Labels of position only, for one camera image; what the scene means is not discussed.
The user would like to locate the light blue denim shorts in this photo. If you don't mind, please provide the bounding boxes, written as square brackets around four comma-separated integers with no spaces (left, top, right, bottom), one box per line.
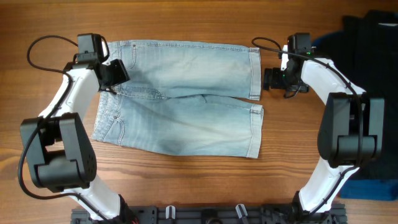
[92,40,264,159]

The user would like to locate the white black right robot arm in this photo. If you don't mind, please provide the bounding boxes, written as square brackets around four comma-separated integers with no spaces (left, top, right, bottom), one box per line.
[263,33,384,222]

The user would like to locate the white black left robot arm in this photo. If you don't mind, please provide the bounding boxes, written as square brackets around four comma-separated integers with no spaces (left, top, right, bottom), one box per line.
[17,33,139,223]

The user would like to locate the dark navy shirt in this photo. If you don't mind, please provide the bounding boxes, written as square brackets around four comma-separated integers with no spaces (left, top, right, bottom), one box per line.
[313,9,397,179]

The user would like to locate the blue cloth under pile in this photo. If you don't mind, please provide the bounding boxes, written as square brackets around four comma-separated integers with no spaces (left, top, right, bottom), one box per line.
[312,30,398,202]

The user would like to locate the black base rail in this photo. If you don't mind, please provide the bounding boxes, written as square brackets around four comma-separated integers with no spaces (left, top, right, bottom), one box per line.
[70,203,347,224]

